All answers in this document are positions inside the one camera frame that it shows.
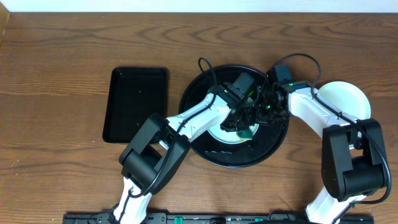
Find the black rectangular tray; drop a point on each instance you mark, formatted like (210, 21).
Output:
(135, 93)

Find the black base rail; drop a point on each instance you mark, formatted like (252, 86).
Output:
(163, 218)

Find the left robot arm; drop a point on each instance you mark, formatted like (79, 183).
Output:
(155, 153)

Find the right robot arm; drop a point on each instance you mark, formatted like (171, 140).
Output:
(354, 161)

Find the light blue plate top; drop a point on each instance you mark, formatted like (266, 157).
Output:
(230, 135)

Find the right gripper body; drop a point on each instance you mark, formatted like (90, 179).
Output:
(268, 114)

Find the light blue plate bottom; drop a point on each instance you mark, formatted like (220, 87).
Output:
(348, 98)

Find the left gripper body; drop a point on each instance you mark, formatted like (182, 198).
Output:
(245, 122)

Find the light blue plate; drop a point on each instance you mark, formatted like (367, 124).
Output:
(230, 135)
(348, 98)

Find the green sponge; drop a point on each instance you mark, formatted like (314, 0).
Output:
(245, 134)

